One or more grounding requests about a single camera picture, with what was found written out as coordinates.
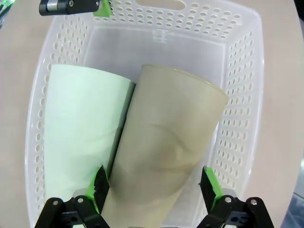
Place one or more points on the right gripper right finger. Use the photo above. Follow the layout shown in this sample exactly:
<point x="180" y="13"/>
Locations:
<point x="221" y="211"/>

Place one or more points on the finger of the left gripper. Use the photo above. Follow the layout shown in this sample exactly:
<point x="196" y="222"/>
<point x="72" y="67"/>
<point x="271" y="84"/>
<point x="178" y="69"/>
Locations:
<point x="66" y="6"/>

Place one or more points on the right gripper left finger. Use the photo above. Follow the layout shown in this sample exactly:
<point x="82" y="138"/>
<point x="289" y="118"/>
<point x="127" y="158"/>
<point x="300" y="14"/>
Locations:
<point x="88" y="211"/>

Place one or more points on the pale green plastic cup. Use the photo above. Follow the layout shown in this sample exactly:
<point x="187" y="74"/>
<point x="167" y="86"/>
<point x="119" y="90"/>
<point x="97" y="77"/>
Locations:
<point x="78" y="118"/>

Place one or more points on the beige plastic cup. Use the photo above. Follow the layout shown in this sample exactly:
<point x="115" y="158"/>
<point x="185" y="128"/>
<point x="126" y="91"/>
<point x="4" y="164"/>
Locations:
<point x="166" y="133"/>

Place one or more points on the white perforated plastic basket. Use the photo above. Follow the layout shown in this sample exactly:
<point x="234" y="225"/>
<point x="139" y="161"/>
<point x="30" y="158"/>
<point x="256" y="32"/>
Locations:
<point x="166" y="42"/>

